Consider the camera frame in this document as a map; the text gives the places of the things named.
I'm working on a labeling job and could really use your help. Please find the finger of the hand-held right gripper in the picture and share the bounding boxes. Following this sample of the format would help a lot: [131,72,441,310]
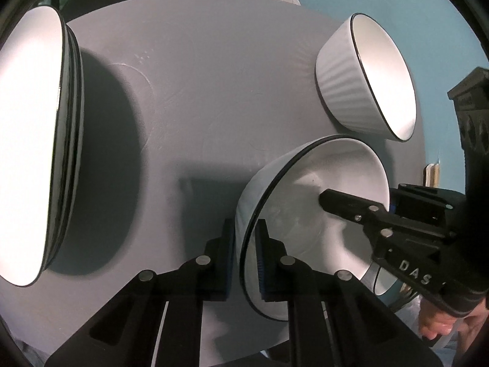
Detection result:
[319,189,396,241]
[390,183,465,238]

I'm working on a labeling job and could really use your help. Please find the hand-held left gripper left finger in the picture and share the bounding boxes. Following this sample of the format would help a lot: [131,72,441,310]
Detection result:
[44,219,234,367]

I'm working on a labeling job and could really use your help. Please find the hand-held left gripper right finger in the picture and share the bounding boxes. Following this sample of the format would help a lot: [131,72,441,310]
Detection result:
[255,219,444,367]

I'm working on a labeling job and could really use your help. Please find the white bowl with dark rim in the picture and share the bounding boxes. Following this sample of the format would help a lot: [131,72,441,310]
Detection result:
[235,134,391,322]

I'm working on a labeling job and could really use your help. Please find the white ribbed bowl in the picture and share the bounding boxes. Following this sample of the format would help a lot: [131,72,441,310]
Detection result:
[315,13,417,142]

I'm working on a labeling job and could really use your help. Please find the person's right hand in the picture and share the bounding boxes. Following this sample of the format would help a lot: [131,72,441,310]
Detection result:
[418,298,489,348]

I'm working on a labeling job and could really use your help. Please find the wooden plank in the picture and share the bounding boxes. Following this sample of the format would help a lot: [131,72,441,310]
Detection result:
[424,164,441,189]

